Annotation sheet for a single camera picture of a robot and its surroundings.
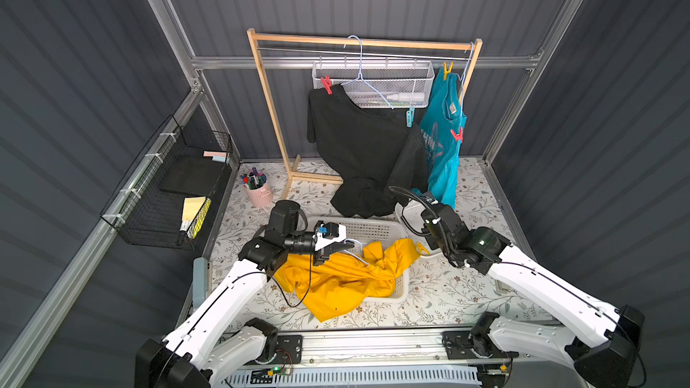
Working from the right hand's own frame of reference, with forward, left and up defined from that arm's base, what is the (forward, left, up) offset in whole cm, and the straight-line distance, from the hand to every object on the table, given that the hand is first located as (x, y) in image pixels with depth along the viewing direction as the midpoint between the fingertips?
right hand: (442, 220), depth 76 cm
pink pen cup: (+20, +61, -10) cm, 65 cm away
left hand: (-9, +27, +3) cm, 28 cm away
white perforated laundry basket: (+5, +22, -15) cm, 27 cm away
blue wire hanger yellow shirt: (-5, +25, -14) cm, 29 cm away
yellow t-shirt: (-10, +28, -18) cm, 35 cm away
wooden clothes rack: (+36, +52, -18) cm, 66 cm away
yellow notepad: (-6, +63, +14) cm, 65 cm away
